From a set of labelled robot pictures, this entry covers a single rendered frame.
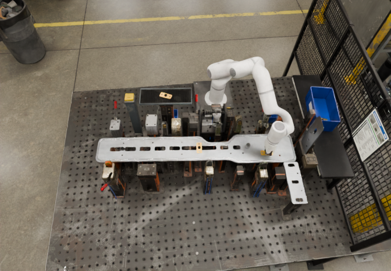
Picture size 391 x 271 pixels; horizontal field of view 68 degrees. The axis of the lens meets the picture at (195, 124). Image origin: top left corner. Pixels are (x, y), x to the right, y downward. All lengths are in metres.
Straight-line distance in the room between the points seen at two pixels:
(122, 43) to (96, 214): 2.67
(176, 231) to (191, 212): 0.17
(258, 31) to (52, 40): 2.93
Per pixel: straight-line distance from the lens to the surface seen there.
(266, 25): 4.66
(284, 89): 2.86
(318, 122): 1.94
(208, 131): 2.14
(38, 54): 4.35
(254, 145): 2.08
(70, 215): 2.31
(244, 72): 1.84
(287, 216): 2.26
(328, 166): 2.14
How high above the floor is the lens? 2.77
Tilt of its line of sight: 57 degrees down
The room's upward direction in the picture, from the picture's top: 2 degrees clockwise
